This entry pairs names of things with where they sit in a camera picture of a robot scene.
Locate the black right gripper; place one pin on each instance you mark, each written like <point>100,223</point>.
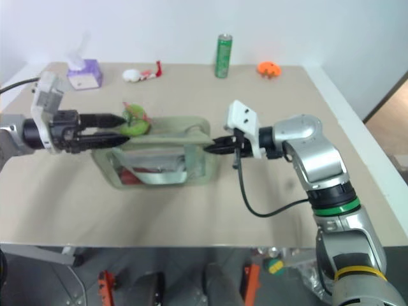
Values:
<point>243,145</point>

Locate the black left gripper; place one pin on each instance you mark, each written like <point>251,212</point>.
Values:
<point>63,122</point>

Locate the green zip pouch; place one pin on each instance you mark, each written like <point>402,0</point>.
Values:
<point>169,134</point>

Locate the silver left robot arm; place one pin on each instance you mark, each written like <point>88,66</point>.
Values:
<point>12,132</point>

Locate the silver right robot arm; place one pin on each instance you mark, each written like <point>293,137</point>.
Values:
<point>322,156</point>

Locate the red item inside pouch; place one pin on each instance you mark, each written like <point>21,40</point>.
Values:
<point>129,177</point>

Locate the small white plush toy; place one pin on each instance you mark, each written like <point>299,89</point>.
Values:
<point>131,75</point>

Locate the purple tissue box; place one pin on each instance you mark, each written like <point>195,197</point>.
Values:
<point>86,75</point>

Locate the red and white wrapper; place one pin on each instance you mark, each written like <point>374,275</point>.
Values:
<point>150,75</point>

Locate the tall green drink can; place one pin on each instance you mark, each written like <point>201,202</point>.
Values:
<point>223,57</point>

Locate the orange plastic toy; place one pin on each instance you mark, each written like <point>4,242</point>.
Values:
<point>269,68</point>

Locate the green and yellow round object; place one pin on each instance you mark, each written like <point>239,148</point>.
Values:
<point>275,267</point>

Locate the orange clamp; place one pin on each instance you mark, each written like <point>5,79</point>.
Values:
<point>252,280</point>
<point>106,287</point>

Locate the grey metal bar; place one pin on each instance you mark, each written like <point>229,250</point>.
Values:
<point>38,255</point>

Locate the brown wooden door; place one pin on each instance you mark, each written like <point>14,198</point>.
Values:
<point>390,102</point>

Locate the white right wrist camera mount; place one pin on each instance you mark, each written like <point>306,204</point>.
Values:
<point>243,119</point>

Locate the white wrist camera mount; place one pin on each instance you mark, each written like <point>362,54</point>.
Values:
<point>243,119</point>
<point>44,95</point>

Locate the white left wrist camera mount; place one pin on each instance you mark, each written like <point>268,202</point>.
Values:
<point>44,95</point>

